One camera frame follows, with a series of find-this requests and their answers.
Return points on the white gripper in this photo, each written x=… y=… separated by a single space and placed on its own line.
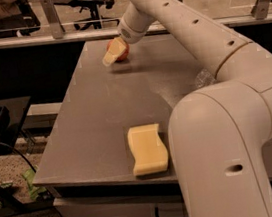
x=131 y=33

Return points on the red apple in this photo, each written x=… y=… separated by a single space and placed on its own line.
x=118 y=49

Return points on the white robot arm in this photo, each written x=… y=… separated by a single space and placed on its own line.
x=216 y=134

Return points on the yellow wavy sponge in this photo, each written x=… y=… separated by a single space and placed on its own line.
x=149 y=152

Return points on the black office chair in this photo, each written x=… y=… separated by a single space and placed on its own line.
x=95 y=19

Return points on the clear plastic water bottle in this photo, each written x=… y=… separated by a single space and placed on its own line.
x=204 y=78

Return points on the green snack bag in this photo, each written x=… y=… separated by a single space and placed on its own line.
x=35 y=192

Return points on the grey drawer cabinet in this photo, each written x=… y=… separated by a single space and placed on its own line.
x=136 y=198

